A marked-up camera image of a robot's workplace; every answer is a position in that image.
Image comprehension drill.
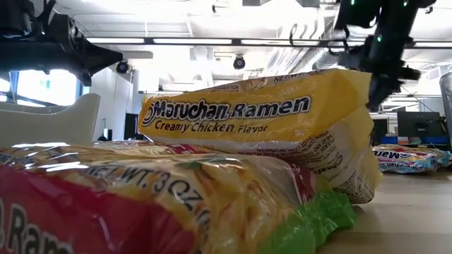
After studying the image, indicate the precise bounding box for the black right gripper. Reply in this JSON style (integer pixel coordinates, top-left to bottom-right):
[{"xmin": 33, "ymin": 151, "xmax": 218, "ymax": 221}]
[{"xmin": 338, "ymin": 35, "xmax": 422, "ymax": 111}]

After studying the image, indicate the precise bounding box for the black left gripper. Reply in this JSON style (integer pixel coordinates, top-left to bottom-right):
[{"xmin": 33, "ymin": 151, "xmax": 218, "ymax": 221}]
[{"xmin": 35, "ymin": 13, "xmax": 124, "ymax": 87}]

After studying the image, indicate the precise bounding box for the blue ramen packet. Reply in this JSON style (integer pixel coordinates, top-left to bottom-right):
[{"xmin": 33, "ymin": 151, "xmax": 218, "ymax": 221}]
[{"xmin": 372, "ymin": 143, "xmax": 452, "ymax": 174}]

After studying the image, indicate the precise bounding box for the yellow creamy chicken ramen packet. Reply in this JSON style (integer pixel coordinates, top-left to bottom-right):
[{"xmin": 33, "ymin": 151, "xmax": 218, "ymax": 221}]
[{"xmin": 137, "ymin": 68, "xmax": 384, "ymax": 205}]

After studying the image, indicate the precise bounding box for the black computer monitor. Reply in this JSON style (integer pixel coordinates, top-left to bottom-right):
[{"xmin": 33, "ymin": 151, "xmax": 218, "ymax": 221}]
[
  {"xmin": 123, "ymin": 112, "xmax": 139, "ymax": 141},
  {"xmin": 397, "ymin": 111, "xmax": 442, "ymax": 138}
]

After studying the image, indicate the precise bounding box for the grey translucent plastic bin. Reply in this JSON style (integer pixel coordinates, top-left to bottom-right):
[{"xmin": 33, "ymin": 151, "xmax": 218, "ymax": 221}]
[{"xmin": 439, "ymin": 72, "xmax": 452, "ymax": 147}]

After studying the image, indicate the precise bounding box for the large bright window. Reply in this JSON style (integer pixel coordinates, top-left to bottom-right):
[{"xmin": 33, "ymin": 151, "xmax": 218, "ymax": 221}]
[{"xmin": 0, "ymin": 68, "xmax": 84, "ymax": 107}]

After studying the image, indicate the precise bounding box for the pale beige plastic bin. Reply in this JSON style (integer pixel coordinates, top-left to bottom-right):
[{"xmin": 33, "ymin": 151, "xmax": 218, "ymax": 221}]
[{"xmin": 0, "ymin": 92, "xmax": 102, "ymax": 148}]

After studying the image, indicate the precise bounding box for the long ceiling light strip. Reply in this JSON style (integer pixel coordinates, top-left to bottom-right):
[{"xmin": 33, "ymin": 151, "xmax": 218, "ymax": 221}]
[{"xmin": 86, "ymin": 37, "xmax": 452, "ymax": 49}]

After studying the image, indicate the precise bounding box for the red green ramen packet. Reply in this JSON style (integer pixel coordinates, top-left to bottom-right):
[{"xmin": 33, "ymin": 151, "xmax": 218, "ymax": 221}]
[{"xmin": 0, "ymin": 140, "xmax": 357, "ymax": 254}]

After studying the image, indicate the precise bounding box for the silver ventilation duct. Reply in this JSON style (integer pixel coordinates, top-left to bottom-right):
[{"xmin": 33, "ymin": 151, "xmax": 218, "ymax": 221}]
[{"xmin": 315, "ymin": 49, "xmax": 354, "ymax": 71}]

